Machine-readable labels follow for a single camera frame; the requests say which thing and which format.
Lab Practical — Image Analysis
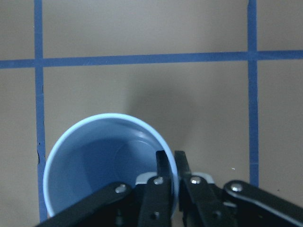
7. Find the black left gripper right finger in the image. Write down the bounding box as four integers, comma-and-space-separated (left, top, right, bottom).
175, 151, 303, 227

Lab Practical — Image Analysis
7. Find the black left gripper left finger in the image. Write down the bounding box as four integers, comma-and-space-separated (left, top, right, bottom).
39, 150, 173, 227

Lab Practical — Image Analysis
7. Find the light blue cup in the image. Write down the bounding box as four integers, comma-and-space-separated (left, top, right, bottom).
43, 113, 179, 217

